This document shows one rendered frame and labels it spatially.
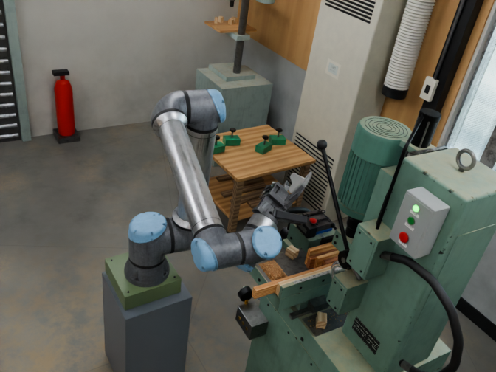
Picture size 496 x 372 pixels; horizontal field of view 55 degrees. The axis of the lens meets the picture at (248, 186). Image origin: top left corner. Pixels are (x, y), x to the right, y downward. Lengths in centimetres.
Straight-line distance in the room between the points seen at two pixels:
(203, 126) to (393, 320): 87
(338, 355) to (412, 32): 193
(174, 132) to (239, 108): 245
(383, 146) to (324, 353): 73
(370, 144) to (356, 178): 13
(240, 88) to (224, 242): 268
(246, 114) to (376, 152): 257
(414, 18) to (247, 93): 149
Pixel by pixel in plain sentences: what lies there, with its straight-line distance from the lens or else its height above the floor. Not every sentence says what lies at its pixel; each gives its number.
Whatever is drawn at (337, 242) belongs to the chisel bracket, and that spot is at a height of 103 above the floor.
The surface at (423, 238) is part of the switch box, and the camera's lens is 132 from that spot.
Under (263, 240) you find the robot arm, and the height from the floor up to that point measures 130.
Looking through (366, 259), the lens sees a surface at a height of 122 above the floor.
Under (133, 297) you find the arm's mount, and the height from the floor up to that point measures 61.
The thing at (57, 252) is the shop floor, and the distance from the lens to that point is 322.
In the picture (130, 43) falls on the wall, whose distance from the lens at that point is 440.
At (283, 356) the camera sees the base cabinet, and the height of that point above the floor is 55.
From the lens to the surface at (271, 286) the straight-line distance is 169.
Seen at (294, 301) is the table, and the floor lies 86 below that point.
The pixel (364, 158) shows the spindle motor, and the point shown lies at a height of 142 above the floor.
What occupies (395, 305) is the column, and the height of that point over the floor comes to 109.
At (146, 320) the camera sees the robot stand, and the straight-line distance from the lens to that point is 213.
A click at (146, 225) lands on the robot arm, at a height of 90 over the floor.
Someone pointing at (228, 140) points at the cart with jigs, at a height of 57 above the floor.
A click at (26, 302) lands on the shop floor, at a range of 295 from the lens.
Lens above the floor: 211
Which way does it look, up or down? 33 degrees down
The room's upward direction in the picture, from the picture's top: 9 degrees clockwise
